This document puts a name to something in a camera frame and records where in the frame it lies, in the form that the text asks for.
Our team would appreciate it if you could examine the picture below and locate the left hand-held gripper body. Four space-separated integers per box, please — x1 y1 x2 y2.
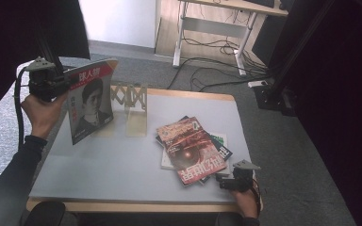
24 56 72 103

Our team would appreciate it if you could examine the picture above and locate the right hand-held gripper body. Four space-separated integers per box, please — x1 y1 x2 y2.
224 159 262 193

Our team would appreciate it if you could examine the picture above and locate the portrait cover magazine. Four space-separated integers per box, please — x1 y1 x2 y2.
63 58 120 146

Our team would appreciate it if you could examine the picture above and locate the red-brown planet cover magazine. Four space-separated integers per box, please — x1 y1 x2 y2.
156 116 229 187

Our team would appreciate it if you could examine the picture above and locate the dark sci-fi magazine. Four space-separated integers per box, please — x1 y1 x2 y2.
160 132 231 177

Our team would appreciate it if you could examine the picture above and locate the beige expandable book rack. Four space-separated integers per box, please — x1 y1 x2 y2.
92 82 148 138

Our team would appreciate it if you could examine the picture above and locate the person's right hand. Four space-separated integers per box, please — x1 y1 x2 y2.
231 186 261 219

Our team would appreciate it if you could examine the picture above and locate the person's left hand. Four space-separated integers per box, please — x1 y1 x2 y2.
21 92 70 141

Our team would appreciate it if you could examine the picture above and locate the dark curtain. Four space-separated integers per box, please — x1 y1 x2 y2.
295 0 362 226
0 0 91 123

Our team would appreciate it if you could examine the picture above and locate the white power strip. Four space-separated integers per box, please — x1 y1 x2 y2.
247 79 270 89

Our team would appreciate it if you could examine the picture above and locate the person's leg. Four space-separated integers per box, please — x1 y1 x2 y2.
23 201 66 226

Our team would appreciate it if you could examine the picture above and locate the white-legged wooden desk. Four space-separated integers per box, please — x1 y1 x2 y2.
173 0 289 77

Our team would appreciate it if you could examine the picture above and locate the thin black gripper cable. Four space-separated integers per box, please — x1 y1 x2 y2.
250 178 262 218

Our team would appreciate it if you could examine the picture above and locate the thick black gripper cable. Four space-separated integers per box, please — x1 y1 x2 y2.
13 67 32 150

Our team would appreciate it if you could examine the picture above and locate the black slanted frame stand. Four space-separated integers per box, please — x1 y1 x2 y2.
253 0 337 118

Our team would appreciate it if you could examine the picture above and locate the black floor cable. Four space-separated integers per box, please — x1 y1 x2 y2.
166 56 272 90
189 67 274 92

